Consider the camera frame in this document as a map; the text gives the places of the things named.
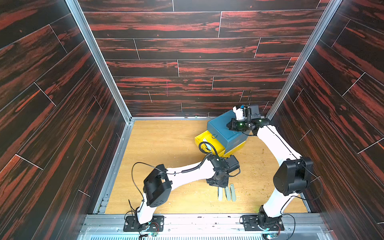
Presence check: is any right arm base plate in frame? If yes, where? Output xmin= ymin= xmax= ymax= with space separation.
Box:
xmin=240 ymin=213 xmax=285 ymax=232

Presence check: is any teal yellow drawer cabinet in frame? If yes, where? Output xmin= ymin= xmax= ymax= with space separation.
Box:
xmin=195 ymin=110 xmax=248 ymax=157

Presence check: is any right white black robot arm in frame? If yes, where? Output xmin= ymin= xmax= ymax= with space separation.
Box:
xmin=227 ymin=118 xmax=314 ymax=231

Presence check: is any yellow drawer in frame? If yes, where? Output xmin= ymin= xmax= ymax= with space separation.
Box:
xmin=195 ymin=131 xmax=225 ymax=157

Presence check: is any aluminium front rail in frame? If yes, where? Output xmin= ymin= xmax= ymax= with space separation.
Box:
xmin=78 ymin=213 xmax=334 ymax=240

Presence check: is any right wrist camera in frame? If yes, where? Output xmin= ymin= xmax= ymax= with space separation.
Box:
xmin=233 ymin=104 xmax=262 ymax=121

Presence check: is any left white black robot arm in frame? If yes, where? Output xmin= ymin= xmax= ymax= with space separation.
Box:
xmin=135 ymin=141 xmax=241 ymax=225

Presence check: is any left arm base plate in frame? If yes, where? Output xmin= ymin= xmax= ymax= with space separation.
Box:
xmin=123 ymin=215 xmax=165 ymax=233

